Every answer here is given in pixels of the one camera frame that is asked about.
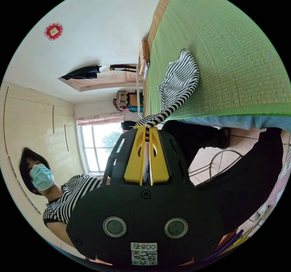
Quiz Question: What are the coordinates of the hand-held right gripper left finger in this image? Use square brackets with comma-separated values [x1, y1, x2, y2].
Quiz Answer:
[124, 125, 146, 186]

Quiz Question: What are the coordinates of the black hanging garment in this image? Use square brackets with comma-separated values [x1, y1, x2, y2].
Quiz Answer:
[61, 65, 101, 81]

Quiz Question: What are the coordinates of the wooden frame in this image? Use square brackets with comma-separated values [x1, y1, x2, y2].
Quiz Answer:
[138, 39, 150, 75]

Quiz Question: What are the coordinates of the pink flowered curtain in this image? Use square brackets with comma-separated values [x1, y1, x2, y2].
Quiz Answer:
[77, 113, 125, 126]

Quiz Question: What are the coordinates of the person's body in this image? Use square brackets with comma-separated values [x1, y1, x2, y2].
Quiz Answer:
[19, 120, 284, 253]

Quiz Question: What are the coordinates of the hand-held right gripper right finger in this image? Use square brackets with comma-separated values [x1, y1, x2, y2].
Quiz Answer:
[149, 127, 170, 186]

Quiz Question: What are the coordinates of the window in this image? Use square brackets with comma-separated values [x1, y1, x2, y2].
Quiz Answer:
[81, 122, 123, 173]

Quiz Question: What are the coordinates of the red wall ornament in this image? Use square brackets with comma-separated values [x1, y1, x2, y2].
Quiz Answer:
[44, 23, 63, 41]

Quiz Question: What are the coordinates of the cream cupboard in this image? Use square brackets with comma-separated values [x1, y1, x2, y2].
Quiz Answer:
[0, 82, 86, 216]

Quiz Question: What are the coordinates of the metal wire stool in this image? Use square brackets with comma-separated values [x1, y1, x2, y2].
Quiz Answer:
[188, 150, 245, 183]

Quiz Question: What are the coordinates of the heap of bags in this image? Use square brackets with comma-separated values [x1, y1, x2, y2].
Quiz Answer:
[113, 90, 144, 114]

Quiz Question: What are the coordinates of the black and white striped long sleeve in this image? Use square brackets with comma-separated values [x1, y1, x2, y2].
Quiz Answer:
[136, 49, 200, 144]

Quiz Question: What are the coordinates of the bed with green woven mat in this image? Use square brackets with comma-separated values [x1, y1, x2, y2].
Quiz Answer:
[142, 0, 291, 133]

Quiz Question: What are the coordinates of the wooden door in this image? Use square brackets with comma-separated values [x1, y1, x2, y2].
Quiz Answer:
[58, 64, 144, 93]

